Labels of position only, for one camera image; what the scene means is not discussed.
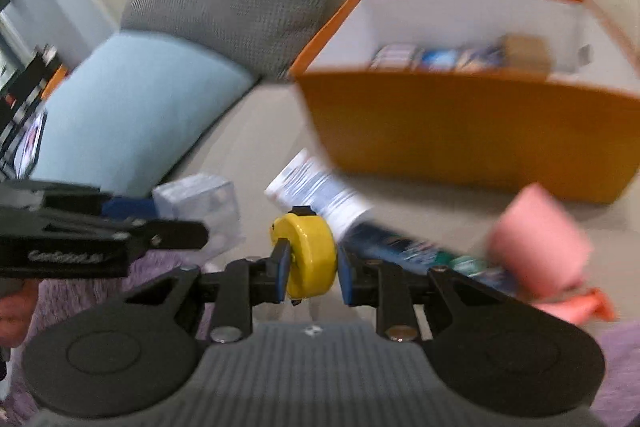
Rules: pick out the purple fluffy rug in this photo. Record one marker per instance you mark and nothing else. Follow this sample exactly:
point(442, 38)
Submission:
point(620, 372)

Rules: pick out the person's left hand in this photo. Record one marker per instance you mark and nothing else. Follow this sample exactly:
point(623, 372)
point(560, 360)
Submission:
point(17, 317)

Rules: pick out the white squeeze tube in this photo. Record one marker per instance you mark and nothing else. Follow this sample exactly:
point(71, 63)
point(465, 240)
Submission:
point(320, 192)

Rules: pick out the blue packet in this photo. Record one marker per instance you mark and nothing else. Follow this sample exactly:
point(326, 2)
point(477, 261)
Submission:
point(437, 59)

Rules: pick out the orange cardboard box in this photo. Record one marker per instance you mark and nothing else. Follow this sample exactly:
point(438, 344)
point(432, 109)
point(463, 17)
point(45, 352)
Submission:
point(450, 132)

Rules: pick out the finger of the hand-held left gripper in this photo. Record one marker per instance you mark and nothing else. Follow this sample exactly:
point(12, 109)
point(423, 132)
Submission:
point(130, 207)
point(170, 234)

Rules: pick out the plaid case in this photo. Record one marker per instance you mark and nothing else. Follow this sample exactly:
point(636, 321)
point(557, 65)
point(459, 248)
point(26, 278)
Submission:
point(394, 57)

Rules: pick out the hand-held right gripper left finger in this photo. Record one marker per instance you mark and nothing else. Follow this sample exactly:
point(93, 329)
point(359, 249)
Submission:
point(284, 272)

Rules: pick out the dark printed card pack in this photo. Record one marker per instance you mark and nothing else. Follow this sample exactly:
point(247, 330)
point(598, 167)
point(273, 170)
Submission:
point(477, 59)

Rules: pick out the brown cardboard box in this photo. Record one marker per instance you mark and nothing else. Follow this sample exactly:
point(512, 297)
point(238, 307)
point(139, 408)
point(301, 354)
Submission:
point(525, 54)

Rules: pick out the clear plastic box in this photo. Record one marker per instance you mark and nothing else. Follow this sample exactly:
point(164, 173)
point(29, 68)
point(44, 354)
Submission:
point(205, 207)

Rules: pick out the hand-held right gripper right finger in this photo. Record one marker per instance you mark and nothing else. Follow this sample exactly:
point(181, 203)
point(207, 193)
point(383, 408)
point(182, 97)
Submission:
point(345, 279)

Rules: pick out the dark blue tube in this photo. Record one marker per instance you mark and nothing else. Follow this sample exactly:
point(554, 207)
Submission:
point(400, 249)

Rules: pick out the yellow tape measure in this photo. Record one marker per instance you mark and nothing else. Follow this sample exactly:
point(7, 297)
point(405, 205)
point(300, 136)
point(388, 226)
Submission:
point(307, 257)

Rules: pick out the laptop with lit screen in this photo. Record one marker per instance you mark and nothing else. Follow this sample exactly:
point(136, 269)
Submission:
point(25, 147)

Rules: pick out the light blue pillow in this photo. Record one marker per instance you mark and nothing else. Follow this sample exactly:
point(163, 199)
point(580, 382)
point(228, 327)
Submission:
point(140, 107)

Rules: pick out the pink funnel cup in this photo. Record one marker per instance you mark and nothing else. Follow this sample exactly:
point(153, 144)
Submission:
point(540, 242)

